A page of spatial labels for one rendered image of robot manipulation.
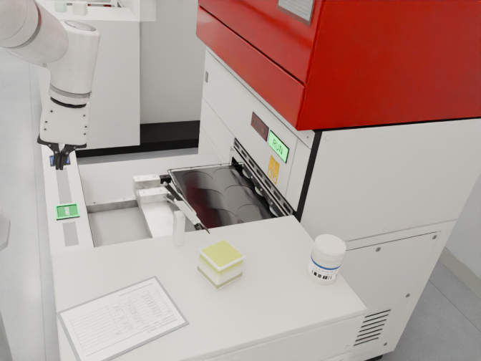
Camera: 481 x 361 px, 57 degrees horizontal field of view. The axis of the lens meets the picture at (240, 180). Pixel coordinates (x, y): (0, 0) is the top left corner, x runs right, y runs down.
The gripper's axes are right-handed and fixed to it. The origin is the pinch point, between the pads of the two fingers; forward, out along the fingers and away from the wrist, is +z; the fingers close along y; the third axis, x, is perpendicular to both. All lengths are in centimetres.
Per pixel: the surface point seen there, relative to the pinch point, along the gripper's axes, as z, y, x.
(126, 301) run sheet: 12.5, -11.9, 33.6
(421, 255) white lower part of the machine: 18, -124, 15
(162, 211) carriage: 17.5, -30.6, -5.3
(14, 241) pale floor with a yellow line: 114, 1, -111
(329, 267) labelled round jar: -2, -53, 41
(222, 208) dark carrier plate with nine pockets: 12.0, -46.7, 0.0
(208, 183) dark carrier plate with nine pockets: 12, -47, -14
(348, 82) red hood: -36, -59, 15
